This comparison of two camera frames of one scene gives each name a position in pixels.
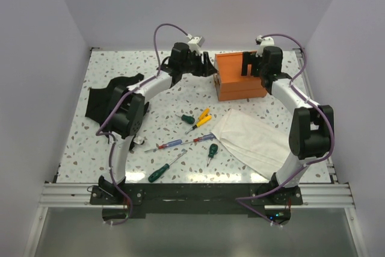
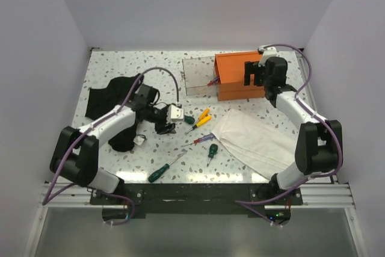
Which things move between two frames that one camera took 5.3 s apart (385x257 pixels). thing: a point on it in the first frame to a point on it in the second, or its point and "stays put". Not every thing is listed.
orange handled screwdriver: x=206 y=112 stays put
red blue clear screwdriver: x=205 y=136 stays put
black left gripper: x=203 y=70 to x=163 y=129
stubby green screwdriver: x=188 y=119 stays put
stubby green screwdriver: x=213 y=150 stays put
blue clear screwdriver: x=174 y=142 to x=210 y=83
